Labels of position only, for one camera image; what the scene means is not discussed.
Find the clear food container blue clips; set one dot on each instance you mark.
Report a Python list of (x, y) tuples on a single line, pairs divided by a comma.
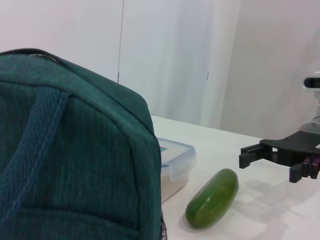
[(177, 160)]

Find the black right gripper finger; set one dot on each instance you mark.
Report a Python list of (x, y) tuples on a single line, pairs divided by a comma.
[(296, 173), (250, 156)]

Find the green cucumber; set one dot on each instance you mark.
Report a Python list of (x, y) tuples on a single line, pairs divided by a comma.
[(212, 200)]

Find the white robot head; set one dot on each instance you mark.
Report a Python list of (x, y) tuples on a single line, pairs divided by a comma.
[(312, 83)]

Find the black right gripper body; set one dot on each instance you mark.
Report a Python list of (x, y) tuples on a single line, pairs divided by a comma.
[(297, 145)]

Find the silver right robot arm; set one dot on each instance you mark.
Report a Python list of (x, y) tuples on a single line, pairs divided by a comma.
[(311, 126)]

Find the teal insulated lunch bag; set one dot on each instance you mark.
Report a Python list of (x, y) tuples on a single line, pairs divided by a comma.
[(75, 162)]

